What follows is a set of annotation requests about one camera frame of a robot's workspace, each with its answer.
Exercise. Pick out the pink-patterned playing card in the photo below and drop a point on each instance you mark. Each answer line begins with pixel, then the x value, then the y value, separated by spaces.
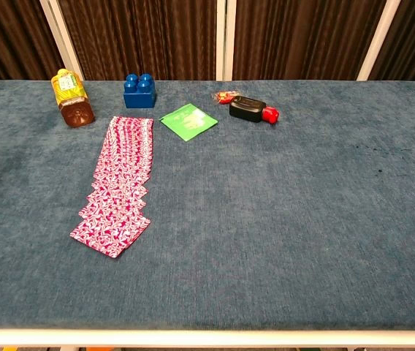
pixel 109 235

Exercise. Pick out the red white patterned card stack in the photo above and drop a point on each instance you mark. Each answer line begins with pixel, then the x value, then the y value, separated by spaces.
pixel 127 157

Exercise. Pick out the white frame post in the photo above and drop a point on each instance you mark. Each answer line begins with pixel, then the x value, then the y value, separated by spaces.
pixel 225 40
pixel 379 40
pixel 61 40

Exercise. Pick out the yellow label tea bottle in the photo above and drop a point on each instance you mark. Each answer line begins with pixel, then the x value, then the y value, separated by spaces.
pixel 69 96

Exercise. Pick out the black bottle red cap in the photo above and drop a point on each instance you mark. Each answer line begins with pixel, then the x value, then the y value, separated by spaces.
pixel 247 108

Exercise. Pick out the red candy wrapper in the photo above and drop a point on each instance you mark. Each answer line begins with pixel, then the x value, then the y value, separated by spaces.
pixel 224 97

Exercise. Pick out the white table frame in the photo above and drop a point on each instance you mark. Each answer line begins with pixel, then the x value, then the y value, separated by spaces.
pixel 207 338

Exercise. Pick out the blue toy building block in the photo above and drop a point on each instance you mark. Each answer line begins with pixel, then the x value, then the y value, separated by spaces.
pixel 139 96

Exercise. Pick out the blue fabric table cover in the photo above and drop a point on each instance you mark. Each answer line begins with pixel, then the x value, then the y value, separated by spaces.
pixel 266 226

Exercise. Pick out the green foil sachet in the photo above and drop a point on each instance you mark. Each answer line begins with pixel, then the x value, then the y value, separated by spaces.
pixel 188 121

